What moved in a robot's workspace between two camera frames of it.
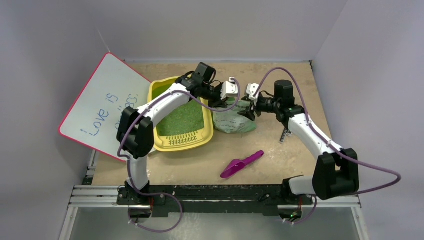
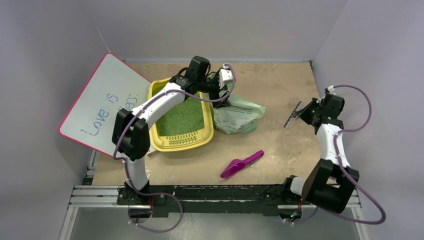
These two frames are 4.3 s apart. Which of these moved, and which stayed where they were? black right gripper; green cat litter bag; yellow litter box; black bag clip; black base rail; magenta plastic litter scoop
Moved: black right gripper; black bag clip
Stayed: green cat litter bag; magenta plastic litter scoop; black base rail; yellow litter box
